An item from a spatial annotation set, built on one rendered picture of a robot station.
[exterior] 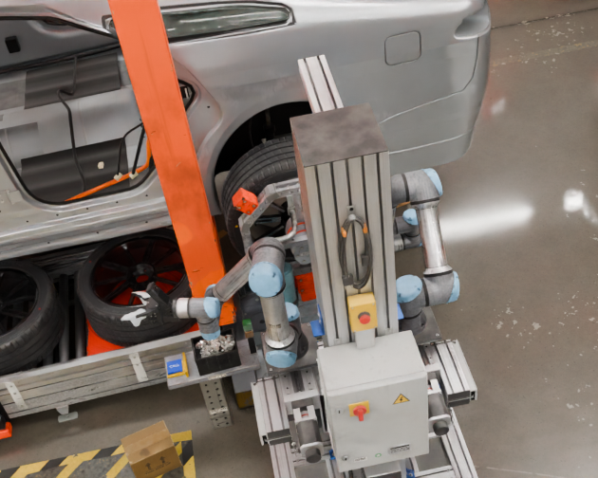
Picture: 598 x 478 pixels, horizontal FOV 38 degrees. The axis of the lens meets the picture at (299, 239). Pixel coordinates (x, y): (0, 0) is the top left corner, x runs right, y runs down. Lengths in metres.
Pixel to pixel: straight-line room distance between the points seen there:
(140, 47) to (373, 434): 1.58
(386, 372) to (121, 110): 2.52
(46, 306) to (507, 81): 3.58
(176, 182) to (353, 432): 1.21
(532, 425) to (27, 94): 3.42
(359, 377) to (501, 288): 2.07
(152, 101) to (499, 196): 2.73
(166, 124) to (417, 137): 1.44
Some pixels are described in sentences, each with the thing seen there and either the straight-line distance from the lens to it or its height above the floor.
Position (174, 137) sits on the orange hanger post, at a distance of 3.38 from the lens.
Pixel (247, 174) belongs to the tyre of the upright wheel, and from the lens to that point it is 3.94.
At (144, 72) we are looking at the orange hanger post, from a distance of 3.22.
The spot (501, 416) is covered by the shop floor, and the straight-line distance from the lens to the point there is 4.35.
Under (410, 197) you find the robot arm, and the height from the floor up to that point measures 1.30.
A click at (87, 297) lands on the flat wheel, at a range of 4.48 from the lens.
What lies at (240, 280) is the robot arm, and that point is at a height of 1.27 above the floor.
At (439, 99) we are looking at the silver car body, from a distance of 4.22.
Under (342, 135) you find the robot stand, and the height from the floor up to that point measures 2.03.
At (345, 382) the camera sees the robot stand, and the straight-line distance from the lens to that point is 2.93.
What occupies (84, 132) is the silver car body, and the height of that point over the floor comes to 0.87.
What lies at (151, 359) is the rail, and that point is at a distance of 4.36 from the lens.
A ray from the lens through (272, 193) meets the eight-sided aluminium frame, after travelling 3.82.
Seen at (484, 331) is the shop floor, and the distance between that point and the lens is 4.67.
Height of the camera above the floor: 3.57
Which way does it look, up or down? 43 degrees down
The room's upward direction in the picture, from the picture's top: 9 degrees counter-clockwise
